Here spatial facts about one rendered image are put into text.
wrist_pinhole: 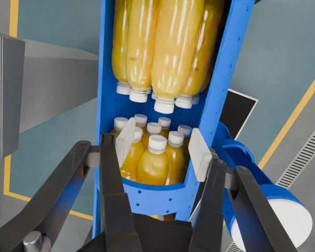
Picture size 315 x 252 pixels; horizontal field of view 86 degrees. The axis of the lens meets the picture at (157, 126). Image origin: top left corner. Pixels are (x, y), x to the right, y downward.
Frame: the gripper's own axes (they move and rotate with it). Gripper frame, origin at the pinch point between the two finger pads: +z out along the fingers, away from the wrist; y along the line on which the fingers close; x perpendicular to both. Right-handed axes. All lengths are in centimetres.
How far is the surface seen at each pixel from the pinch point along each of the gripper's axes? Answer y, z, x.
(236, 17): 8.2, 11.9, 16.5
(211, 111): 8.3, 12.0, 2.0
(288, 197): 48, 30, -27
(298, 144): 136, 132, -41
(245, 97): 65, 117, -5
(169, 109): 1.0, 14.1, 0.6
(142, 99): -4.9, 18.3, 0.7
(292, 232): 54, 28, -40
